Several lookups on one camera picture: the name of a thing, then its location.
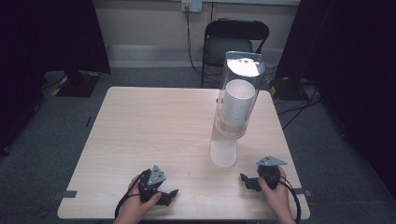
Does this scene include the clear plastic cup dispenser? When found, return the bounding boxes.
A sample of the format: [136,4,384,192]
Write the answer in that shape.
[214,50,267,140]

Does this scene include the single white paper cup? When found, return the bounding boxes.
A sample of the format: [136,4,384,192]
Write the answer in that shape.
[209,132,239,169]

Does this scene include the black curtain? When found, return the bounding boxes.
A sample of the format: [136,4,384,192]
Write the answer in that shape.
[0,0,112,157]
[275,0,396,202]

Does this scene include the grey table edge bracket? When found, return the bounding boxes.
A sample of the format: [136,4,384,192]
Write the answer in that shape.
[293,188,313,198]

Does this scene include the white wall outlet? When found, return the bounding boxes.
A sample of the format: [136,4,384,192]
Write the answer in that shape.
[181,0,204,14]

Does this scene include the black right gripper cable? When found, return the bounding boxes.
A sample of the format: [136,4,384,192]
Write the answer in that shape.
[270,175,303,224]

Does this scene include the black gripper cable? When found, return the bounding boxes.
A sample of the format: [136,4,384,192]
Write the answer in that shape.
[114,169,150,219]
[270,175,303,224]

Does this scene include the black wall power cable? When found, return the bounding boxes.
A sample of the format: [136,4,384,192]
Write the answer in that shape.
[185,7,205,78]

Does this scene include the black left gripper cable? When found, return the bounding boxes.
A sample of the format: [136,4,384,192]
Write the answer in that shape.
[114,169,150,219]

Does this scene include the black stand base yellow tape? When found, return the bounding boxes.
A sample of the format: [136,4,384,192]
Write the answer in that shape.
[268,75,309,102]
[51,70,103,98]

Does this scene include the person's left hand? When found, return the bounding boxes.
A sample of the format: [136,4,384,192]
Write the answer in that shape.
[119,175,163,220]

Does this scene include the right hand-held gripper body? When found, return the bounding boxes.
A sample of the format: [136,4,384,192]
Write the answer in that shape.
[255,155,289,191]

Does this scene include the black floor cables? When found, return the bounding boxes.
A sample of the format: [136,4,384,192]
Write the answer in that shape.
[276,81,325,131]

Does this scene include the black folding chair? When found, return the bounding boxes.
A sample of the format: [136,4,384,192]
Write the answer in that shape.
[200,18,271,90]

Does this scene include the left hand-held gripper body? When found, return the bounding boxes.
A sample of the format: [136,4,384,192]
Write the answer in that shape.
[137,164,167,203]

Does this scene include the stack of white paper cups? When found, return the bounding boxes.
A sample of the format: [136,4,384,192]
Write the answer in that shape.
[219,78,257,129]

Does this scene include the person's right hand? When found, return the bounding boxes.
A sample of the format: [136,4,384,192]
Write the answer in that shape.
[257,165,292,219]

